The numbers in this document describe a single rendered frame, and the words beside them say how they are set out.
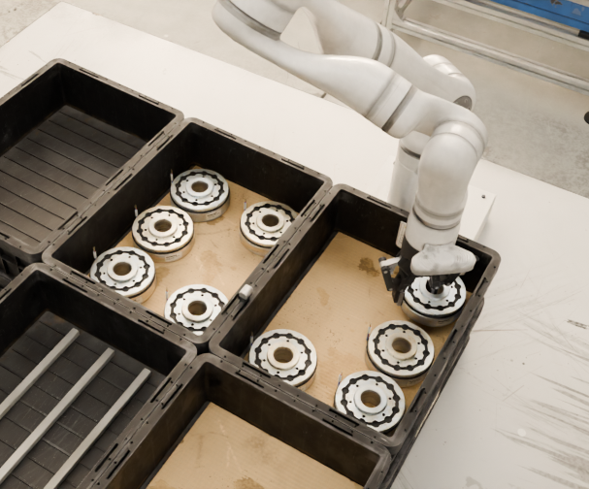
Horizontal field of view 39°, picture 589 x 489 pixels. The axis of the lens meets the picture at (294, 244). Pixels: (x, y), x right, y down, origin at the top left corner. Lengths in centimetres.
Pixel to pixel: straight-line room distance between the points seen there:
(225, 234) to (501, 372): 53
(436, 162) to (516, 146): 196
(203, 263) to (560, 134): 195
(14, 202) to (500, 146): 189
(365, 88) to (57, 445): 64
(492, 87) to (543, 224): 154
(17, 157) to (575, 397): 107
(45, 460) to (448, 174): 67
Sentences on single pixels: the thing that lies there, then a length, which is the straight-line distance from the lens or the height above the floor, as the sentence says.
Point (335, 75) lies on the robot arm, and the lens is 108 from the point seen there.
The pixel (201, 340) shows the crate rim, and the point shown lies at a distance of 119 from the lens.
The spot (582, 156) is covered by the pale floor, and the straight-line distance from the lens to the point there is 307.
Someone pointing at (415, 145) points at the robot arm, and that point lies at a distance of 144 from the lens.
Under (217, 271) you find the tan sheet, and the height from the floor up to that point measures 83.
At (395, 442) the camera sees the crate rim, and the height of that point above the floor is 93.
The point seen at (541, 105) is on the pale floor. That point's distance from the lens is 323.
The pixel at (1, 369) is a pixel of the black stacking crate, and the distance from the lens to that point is 133.
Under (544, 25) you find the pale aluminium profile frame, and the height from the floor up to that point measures 31.
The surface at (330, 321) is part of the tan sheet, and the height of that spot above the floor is 83.
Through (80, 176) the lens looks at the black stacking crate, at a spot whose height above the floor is 83.
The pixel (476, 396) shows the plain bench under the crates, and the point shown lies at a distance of 147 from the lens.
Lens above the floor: 191
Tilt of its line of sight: 49 degrees down
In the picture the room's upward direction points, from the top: 5 degrees clockwise
